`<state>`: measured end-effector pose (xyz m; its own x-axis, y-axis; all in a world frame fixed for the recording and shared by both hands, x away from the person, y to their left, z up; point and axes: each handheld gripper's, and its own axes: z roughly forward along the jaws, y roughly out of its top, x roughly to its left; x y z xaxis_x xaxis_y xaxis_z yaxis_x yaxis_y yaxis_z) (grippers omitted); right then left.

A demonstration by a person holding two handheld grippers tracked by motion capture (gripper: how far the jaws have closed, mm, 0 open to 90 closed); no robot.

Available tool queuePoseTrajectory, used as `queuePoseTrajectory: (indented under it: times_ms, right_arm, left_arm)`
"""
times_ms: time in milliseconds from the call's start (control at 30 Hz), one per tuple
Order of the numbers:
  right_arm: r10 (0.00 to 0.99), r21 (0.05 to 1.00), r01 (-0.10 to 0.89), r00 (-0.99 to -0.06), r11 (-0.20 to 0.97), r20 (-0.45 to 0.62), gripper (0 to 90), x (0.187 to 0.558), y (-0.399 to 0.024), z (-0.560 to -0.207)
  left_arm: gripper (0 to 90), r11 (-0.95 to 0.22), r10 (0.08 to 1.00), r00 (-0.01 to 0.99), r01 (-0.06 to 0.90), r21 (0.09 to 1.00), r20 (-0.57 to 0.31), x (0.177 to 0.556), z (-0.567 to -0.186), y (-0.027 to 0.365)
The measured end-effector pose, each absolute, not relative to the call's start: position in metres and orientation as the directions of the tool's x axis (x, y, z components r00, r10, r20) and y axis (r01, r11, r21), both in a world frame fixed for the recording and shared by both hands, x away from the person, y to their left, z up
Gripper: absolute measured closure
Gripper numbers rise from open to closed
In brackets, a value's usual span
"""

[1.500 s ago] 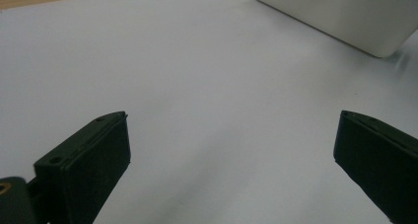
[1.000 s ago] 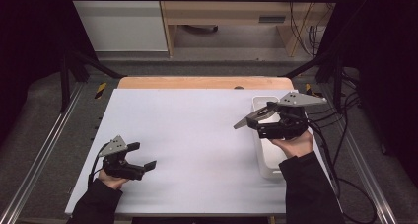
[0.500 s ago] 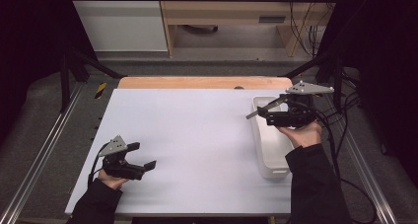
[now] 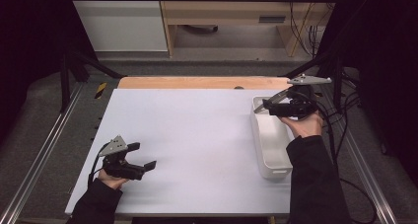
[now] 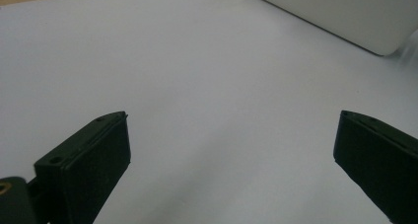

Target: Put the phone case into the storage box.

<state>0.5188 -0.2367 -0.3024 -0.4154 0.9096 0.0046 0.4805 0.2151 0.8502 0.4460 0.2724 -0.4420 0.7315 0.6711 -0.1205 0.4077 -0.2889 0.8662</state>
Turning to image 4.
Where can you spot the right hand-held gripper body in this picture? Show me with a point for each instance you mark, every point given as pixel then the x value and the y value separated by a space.
pixel 300 107

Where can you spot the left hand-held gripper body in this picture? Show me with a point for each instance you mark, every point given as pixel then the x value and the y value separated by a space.
pixel 120 166

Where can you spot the white plastic storage box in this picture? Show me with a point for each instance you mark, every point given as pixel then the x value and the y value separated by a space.
pixel 272 145

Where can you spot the person's left hand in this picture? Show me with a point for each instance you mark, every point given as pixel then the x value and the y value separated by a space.
pixel 111 182

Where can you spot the person's right hand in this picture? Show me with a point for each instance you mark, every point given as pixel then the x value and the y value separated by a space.
pixel 307 125

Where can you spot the white table mat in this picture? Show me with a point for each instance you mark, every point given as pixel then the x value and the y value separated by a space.
pixel 184 135

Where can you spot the grey desk label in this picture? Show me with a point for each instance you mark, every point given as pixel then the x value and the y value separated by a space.
pixel 272 19

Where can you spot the wooden desk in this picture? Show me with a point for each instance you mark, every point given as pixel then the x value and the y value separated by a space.
pixel 226 10

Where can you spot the white cabinet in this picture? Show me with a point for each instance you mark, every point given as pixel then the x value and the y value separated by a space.
pixel 121 23

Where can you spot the black frame brace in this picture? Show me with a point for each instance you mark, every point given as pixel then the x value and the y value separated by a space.
pixel 82 66
pixel 325 66

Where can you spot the aluminium frame rail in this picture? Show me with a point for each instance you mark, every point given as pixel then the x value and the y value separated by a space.
pixel 46 145
pixel 368 171

